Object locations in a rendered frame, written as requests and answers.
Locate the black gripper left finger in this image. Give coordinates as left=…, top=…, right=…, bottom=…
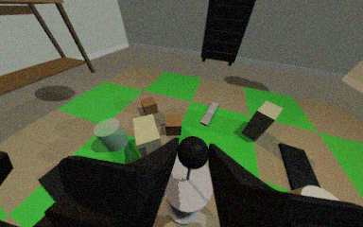
left=58, top=137, right=179, bottom=227

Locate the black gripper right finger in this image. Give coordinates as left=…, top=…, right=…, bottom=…
left=208, top=144, right=363, bottom=227

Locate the grey translucent cylinder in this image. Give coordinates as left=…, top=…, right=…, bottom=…
left=94, top=118, right=129, bottom=151

